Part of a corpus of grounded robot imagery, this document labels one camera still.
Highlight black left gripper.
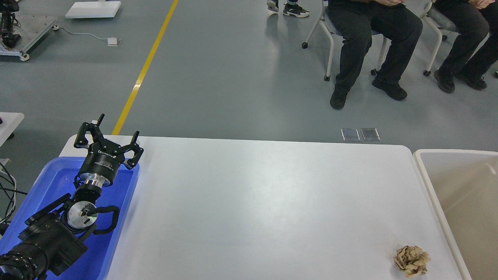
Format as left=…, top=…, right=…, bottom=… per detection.
left=74, top=114, right=144, bottom=186

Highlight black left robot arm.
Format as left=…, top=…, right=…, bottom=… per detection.
left=1, top=114, right=144, bottom=280

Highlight blue plastic bin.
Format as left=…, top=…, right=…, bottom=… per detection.
left=0, top=157, right=139, bottom=280

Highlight white side table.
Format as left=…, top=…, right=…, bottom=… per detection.
left=0, top=112, right=25, bottom=146

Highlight white flat board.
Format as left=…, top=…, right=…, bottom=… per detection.
left=65, top=0, right=121, bottom=18

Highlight grey wheeled platform cart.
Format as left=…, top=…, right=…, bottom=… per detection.
left=0, top=0, right=59, bottom=61

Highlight black and white sneakers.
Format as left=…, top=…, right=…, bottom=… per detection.
left=266, top=0, right=310, bottom=18

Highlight left metal floor plate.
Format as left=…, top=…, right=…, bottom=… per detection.
left=341, top=128, right=361, bottom=142

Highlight metal floor plate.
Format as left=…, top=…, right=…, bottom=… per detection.
left=341, top=128, right=361, bottom=142
left=361, top=128, right=381, bottom=141

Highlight white office chair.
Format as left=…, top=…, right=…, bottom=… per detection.
left=301, top=0, right=388, bottom=81

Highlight right metal floor plate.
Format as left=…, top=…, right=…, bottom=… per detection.
left=361, top=128, right=381, bottom=141

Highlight seated person in black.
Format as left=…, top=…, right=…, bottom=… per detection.
left=326, top=0, right=423, bottom=110

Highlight crumpled brown paper ball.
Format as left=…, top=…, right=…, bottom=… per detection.
left=393, top=246, right=431, bottom=278

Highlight beige plastic bin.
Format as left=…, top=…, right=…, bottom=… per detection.
left=413, top=149, right=498, bottom=280

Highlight white power adapter with cable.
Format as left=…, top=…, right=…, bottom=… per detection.
left=52, top=25, right=121, bottom=47

